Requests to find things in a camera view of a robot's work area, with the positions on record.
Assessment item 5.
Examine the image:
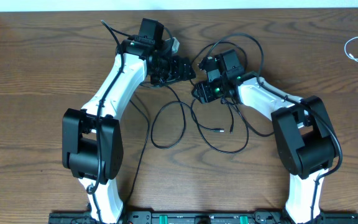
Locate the camera black cable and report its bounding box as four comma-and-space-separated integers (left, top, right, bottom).
85, 19, 136, 224
199, 32, 344, 224

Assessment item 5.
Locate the right camera black cable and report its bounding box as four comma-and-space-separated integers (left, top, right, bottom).
199, 32, 344, 224

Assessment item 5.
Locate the black usb cable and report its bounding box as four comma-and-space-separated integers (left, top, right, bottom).
150, 98, 250, 155
121, 42, 275, 206

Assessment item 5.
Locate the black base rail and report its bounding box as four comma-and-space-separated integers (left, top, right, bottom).
48, 210, 358, 224

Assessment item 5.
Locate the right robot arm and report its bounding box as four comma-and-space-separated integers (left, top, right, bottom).
192, 50, 343, 223

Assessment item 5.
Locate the left camera black cable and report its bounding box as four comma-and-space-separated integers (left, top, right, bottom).
85, 19, 136, 224

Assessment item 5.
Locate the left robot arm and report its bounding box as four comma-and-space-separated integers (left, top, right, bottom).
62, 18, 195, 223

